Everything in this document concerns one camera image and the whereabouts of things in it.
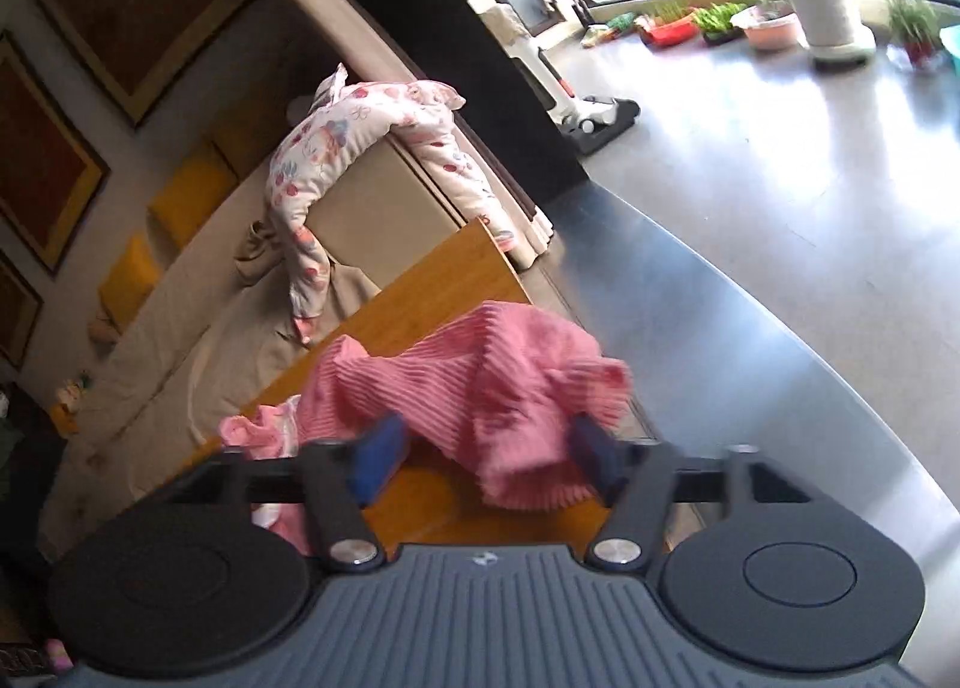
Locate white floor cleaner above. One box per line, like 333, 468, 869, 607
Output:
510, 9, 642, 157

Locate small grass plant red pot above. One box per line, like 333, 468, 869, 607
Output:
885, 0, 942, 70

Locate beige covered sofa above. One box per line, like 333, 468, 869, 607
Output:
37, 125, 556, 554

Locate red plant tray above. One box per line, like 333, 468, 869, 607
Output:
637, 2, 698, 48

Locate pink corduroy dress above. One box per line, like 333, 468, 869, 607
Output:
217, 299, 635, 554

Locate pink basin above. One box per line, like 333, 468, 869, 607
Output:
731, 2, 803, 52

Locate floral white quilt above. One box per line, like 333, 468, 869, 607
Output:
264, 62, 556, 348

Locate yellow cushion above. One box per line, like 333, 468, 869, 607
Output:
212, 109, 265, 175
100, 234, 162, 325
148, 144, 241, 250

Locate glass fish tank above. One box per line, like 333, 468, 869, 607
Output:
0, 384, 57, 546

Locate beige curtain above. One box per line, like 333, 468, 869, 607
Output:
184, 0, 451, 104

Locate black grass tray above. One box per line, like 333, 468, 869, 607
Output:
694, 2, 747, 46

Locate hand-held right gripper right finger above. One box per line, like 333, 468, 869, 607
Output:
566, 414, 815, 573

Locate beige crumpled cloth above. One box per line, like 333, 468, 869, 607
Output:
232, 219, 290, 284

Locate red framed wall picture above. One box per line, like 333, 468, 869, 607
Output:
0, 32, 112, 273
30, 0, 256, 127
0, 249, 44, 368

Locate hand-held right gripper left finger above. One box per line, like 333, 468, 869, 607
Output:
169, 412, 411, 573

